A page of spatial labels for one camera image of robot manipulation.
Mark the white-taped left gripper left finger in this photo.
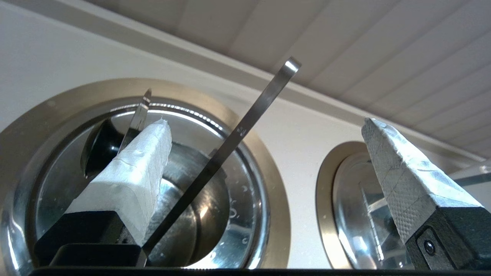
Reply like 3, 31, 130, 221
35, 119, 173, 267

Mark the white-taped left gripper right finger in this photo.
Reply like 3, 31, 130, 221
362, 118, 491, 270

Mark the steel ladle with hooked handle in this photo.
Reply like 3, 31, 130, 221
143, 56, 302, 268

